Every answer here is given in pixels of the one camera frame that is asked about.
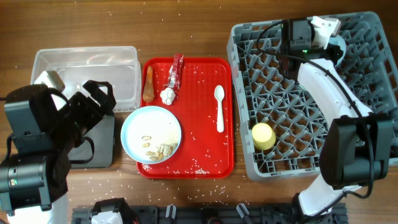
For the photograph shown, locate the red snack wrapper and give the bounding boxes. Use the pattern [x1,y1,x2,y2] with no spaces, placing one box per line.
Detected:
[164,54,184,91]

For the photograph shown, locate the red plastic tray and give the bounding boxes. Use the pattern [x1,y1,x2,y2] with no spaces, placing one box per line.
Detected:
[137,57,234,179]

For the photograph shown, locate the crumpled white tissue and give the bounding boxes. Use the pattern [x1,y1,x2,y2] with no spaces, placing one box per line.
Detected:
[160,87,175,106]

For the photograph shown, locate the rice and peanuts leftovers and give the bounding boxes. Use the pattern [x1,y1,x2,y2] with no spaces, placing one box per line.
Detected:
[141,135,178,162]

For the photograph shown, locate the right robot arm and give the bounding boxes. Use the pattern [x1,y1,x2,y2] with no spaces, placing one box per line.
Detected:
[280,16,394,219]

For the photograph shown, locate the light blue plate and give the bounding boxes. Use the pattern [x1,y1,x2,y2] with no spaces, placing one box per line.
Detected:
[121,106,182,165]

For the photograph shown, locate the grey dishwasher rack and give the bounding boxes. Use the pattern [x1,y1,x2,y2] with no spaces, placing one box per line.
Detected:
[227,12,397,182]

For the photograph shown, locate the clear plastic bin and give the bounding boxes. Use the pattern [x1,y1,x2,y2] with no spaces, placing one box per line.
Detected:
[30,46,141,113]

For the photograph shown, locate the white plastic spoon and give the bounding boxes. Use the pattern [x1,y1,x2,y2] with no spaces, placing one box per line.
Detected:
[214,85,224,133]

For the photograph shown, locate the brown chicken bone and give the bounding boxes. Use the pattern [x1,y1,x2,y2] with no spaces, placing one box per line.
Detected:
[142,66,154,103]

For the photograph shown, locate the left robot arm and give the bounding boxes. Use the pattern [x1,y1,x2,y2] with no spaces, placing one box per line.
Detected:
[1,80,116,223]

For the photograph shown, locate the black plastic bin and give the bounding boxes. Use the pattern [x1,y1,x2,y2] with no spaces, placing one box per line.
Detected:
[68,116,115,169]

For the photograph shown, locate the light green bowl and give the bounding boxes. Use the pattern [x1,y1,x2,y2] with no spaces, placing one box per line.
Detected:
[329,35,346,66]

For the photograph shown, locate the yellow plastic cup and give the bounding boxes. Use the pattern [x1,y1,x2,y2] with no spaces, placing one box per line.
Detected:
[252,123,276,151]

